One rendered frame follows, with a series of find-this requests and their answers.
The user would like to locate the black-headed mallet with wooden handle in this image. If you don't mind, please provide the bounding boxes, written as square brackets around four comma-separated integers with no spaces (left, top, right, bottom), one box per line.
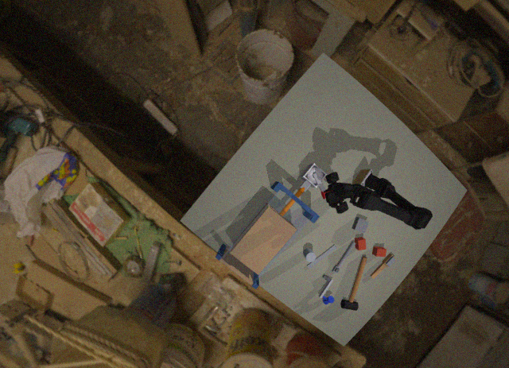
[341,257,367,311]

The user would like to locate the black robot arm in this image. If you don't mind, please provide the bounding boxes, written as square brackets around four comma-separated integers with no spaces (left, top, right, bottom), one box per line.
[325,172,433,230]

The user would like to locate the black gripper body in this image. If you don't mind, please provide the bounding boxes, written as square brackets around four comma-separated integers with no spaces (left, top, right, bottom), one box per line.
[326,172,348,213]

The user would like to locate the grey cylinder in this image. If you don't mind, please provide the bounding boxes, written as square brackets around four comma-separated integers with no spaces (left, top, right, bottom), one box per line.
[303,248,316,262]

